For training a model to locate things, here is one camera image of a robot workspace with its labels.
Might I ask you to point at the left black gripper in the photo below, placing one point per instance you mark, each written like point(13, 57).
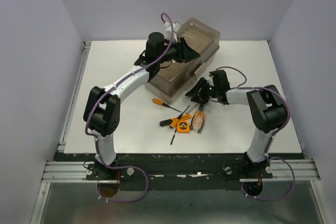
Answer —
point(184, 52)

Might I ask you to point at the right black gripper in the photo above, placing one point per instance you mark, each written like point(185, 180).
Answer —
point(202, 83)

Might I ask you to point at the beige tool box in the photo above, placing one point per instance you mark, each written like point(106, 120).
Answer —
point(198, 43)

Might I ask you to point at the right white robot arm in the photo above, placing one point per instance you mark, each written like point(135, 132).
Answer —
point(268, 109)

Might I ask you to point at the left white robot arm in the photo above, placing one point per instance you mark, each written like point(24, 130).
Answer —
point(102, 111)

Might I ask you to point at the orange tape measure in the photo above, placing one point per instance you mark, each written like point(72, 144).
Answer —
point(183, 126)

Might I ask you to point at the orange black utility knife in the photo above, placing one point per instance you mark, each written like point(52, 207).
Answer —
point(170, 121)

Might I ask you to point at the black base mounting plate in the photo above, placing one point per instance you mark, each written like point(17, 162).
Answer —
point(135, 172)

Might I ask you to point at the small clear handled screwdriver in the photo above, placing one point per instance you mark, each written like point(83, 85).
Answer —
point(189, 111)

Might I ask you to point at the orange handled pliers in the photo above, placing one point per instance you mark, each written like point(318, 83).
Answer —
point(198, 119)

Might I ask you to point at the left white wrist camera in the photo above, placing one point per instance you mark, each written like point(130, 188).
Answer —
point(167, 25)

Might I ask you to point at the orange handled screwdriver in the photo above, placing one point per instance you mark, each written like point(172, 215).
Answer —
point(181, 115)
point(161, 103)

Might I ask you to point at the aluminium extrusion rail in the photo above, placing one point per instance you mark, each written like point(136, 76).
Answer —
point(64, 172)

